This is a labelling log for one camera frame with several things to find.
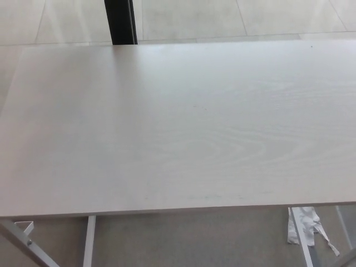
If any black vertical pillar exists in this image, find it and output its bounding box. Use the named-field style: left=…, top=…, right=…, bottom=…
left=104, top=0, right=139, bottom=46

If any white straight table leg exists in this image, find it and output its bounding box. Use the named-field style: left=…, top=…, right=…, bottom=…
left=83, top=216, right=97, bottom=267

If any crumpled white paper strip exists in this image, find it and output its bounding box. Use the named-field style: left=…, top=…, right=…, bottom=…
left=286, top=207, right=341, bottom=257

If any white slanted table leg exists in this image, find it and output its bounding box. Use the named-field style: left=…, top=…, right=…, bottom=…
left=289, top=207, right=314, bottom=267

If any grey table leg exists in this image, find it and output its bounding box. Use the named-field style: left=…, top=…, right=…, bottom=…
left=334, top=205, right=352, bottom=249

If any white diagonal table brace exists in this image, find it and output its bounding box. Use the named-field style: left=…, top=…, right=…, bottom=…
left=0, top=221, right=58, bottom=267

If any white metal hook bracket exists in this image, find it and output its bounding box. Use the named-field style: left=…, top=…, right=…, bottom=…
left=13, top=221, right=34, bottom=238

